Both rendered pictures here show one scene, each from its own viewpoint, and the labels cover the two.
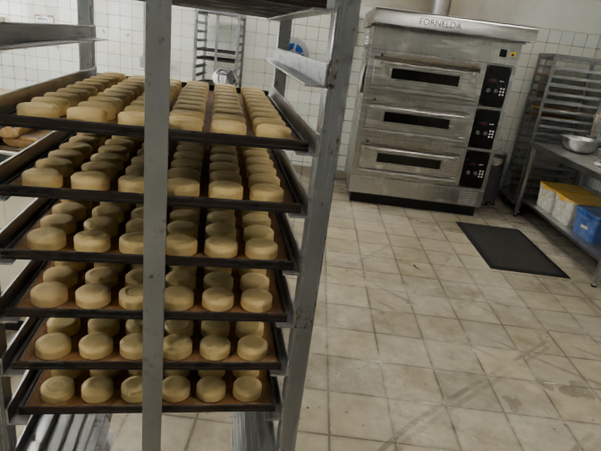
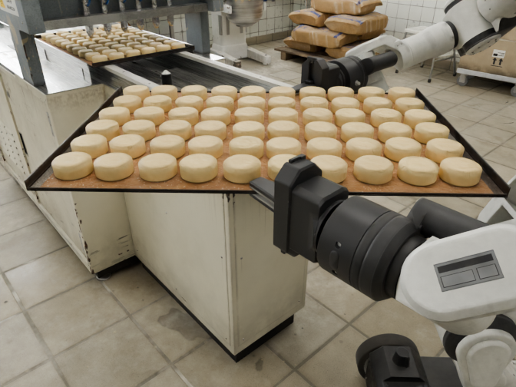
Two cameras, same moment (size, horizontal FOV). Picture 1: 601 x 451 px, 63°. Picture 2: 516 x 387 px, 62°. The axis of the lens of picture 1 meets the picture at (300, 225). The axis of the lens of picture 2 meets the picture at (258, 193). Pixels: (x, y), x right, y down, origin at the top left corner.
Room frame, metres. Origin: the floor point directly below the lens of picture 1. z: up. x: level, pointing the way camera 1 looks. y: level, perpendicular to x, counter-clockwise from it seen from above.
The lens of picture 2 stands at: (1.62, 0.33, 1.28)
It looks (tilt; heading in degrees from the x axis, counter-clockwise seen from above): 31 degrees down; 48
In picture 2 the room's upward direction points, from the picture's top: straight up
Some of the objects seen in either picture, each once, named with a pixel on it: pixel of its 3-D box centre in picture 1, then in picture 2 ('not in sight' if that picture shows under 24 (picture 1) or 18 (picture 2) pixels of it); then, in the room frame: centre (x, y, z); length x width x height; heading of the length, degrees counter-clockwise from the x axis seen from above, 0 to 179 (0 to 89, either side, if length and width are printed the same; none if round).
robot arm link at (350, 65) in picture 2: not in sight; (329, 83); (2.35, 0.92, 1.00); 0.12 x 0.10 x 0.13; 1
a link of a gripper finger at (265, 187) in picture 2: not in sight; (272, 187); (1.94, 0.66, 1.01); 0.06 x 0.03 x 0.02; 91
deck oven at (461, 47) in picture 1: (423, 114); not in sight; (5.72, -1.23, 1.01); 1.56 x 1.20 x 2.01; 90
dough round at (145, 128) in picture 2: not in sight; (139, 130); (1.90, 0.93, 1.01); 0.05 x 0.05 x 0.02
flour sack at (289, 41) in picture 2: not in sight; (315, 40); (5.70, 3.87, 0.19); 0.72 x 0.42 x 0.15; 3
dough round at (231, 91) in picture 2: not in sight; (224, 94); (2.12, 0.98, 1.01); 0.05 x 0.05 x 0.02
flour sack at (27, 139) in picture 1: (35, 136); (358, 48); (5.74, 3.27, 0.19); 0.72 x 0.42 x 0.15; 5
